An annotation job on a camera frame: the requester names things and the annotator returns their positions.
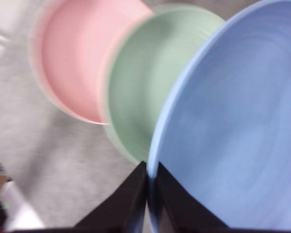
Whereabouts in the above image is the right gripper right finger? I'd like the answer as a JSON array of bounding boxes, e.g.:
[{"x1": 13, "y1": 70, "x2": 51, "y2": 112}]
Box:
[{"x1": 156, "y1": 162, "x2": 231, "y2": 231}]

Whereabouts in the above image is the blue plate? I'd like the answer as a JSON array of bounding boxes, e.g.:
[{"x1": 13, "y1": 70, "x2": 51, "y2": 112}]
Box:
[{"x1": 146, "y1": 0, "x2": 291, "y2": 233}]

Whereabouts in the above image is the green plate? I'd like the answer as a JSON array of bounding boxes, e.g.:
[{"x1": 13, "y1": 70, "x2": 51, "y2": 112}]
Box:
[{"x1": 103, "y1": 3, "x2": 226, "y2": 165}]

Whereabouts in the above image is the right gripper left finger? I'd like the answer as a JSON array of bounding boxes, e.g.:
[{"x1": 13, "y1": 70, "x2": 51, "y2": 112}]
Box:
[{"x1": 75, "y1": 160, "x2": 148, "y2": 230}]

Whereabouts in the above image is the pink plate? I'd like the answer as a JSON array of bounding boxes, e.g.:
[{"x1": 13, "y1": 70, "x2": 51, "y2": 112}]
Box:
[{"x1": 30, "y1": 0, "x2": 156, "y2": 126}]

